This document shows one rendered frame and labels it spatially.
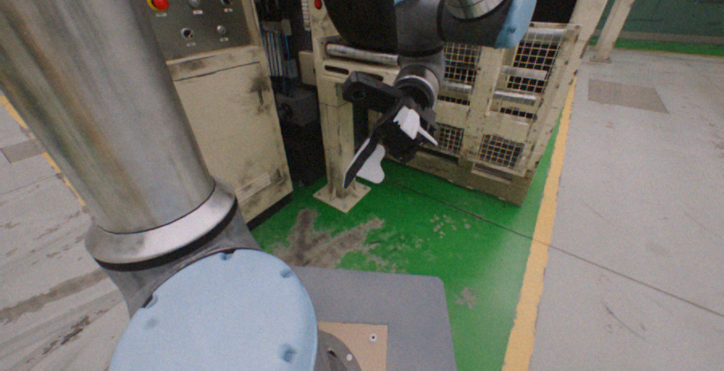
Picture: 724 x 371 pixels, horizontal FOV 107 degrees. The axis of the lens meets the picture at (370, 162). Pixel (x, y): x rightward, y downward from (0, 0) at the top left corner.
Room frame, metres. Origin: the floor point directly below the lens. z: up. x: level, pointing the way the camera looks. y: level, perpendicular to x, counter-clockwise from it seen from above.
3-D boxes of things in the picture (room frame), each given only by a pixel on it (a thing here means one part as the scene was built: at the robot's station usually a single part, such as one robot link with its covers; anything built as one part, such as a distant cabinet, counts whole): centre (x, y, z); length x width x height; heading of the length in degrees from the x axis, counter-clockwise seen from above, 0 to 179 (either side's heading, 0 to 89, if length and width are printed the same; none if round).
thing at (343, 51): (1.09, 0.03, 0.90); 0.35 x 0.05 x 0.05; 56
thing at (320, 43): (1.31, 0.10, 0.90); 0.40 x 0.03 x 0.10; 146
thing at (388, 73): (1.10, 0.04, 0.83); 0.36 x 0.09 x 0.06; 56
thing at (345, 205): (1.34, 0.18, 0.02); 0.27 x 0.27 x 0.04; 56
